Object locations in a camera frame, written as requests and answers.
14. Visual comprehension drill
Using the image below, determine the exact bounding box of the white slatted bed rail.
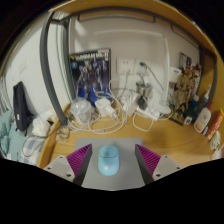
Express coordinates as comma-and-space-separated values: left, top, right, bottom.
0, 76, 11, 114

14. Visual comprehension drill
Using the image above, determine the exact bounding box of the colourful box stack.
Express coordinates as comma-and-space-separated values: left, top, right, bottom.
178, 52, 203, 88

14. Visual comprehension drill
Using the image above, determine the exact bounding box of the teal blanket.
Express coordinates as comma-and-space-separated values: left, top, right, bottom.
0, 109, 26, 161

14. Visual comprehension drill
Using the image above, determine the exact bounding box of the white crumpled bag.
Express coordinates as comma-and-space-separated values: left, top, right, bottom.
32, 114, 52, 138

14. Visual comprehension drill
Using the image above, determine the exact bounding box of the grey metal desk frame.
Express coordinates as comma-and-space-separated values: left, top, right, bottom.
39, 6, 218, 127

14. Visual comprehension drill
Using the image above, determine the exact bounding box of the red chips can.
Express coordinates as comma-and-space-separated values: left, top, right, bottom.
205, 108, 224, 142

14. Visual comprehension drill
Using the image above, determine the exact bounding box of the white power strip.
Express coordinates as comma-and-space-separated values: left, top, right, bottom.
134, 105, 161, 122

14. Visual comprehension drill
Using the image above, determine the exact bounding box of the black charger block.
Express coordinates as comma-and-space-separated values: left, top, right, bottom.
137, 95, 149, 111

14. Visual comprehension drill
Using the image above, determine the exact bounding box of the white cable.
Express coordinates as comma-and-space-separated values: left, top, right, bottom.
68, 78, 158, 136

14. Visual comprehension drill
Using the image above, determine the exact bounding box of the metal cup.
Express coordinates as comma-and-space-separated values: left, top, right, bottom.
135, 81, 154, 99

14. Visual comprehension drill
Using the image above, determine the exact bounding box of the white wall box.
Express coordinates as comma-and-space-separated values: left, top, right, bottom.
169, 66, 183, 83

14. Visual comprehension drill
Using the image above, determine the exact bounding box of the checkered bed sheet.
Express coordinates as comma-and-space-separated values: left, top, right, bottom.
19, 134, 46, 166

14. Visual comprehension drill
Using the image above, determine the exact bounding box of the white charger block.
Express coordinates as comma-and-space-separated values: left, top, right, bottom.
94, 97, 118, 118
121, 94, 138, 116

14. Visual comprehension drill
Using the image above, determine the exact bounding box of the blue robot model kit box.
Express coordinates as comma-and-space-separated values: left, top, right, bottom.
69, 48, 112, 101

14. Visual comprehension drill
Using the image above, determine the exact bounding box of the clear plastic dome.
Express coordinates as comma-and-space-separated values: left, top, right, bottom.
69, 97, 93, 125

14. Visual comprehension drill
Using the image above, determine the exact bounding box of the light blue computer mouse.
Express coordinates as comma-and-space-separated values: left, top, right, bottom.
97, 144, 120, 177

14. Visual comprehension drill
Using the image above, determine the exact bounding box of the grey mouse pad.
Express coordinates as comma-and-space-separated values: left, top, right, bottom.
73, 137, 148, 192

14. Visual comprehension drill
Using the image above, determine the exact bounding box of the blue bottle white cap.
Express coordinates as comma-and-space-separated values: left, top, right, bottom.
191, 94, 200, 111

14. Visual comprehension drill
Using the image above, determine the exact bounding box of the white lotion bottle red cap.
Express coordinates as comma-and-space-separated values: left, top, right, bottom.
193, 101, 213, 134

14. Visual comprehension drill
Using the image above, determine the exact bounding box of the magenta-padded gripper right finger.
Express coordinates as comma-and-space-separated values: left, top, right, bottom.
134, 143, 183, 185

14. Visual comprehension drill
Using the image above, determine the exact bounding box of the wooden shelf unit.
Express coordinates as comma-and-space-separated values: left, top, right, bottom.
46, 0, 218, 51

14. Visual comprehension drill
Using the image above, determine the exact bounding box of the black flat bar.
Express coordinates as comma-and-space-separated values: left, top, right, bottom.
168, 117, 186, 127

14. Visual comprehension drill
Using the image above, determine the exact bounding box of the grey gooseneck light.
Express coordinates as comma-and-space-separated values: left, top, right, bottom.
139, 61, 165, 92

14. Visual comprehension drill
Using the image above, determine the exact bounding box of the brown tree figure toy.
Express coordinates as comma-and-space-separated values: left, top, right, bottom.
169, 73, 189, 121

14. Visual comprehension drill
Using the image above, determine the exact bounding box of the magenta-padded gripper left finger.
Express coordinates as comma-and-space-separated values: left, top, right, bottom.
43, 143, 93, 187

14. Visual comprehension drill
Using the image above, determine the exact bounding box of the white electric toothbrush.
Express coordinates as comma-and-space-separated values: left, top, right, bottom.
203, 84, 213, 103

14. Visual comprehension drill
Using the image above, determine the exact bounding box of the black backpack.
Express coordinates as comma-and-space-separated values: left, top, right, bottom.
12, 80, 34, 133

